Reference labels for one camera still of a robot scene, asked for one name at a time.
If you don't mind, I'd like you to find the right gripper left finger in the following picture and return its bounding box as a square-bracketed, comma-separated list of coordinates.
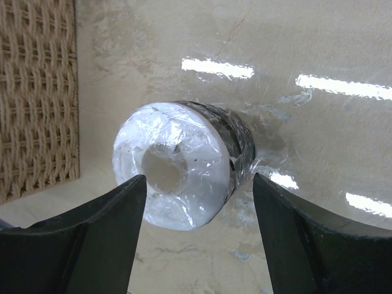
[24, 174, 148, 294]

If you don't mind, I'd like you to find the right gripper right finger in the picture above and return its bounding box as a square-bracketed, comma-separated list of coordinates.
[253, 174, 391, 293]

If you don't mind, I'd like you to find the black tissue roll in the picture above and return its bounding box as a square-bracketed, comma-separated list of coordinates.
[112, 100, 256, 231]

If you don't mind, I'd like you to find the woven lined fruit basket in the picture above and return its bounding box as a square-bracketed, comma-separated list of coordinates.
[1, 1, 80, 203]

